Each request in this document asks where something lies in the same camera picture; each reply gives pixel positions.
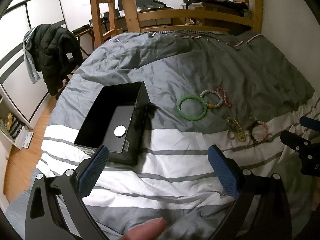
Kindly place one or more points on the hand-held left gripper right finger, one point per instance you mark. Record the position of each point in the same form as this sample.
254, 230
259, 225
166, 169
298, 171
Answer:
225, 172

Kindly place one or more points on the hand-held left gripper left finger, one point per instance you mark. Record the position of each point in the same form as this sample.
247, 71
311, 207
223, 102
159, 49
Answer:
92, 172

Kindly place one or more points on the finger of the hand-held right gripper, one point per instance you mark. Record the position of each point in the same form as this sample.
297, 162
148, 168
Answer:
295, 140
311, 123

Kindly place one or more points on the black rectangular box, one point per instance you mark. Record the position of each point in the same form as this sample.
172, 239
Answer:
100, 120

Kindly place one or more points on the green jade bangle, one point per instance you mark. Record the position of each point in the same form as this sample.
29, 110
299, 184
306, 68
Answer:
179, 108

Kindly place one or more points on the person's left hand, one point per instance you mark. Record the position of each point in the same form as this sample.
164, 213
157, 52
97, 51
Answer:
145, 230

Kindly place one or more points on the white round sticker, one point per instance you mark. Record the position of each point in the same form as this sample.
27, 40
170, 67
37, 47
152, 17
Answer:
120, 131

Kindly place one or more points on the white bathroom scale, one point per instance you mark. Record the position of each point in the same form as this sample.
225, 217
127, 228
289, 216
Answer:
27, 140

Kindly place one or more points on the white open shelf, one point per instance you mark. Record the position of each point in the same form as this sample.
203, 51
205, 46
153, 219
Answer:
7, 132

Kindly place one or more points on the dark chair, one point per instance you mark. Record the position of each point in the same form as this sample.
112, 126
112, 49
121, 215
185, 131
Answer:
65, 80

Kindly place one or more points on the grey striped blanket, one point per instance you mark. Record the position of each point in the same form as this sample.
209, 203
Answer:
175, 67

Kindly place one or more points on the light blue garment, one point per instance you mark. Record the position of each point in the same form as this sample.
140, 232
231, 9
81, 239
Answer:
30, 65

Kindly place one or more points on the black puffer jacket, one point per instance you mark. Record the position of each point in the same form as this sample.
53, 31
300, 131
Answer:
50, 50

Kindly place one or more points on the small wooden table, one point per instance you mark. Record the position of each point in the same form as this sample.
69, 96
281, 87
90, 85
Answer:
83, 31

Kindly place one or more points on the checkered bed sheet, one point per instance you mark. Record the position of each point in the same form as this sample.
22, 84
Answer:
190, 31

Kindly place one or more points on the wooden ladder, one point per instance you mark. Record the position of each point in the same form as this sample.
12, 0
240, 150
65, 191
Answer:
96, 17

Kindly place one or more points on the white sliding wardrobe door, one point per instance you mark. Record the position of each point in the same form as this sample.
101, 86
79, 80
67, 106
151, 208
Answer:
42, 12

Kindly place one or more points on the small black monitor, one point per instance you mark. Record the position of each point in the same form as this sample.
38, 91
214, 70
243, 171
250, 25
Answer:
120, 2

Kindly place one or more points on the wooden bed frame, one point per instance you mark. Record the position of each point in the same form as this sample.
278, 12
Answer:
130, 10

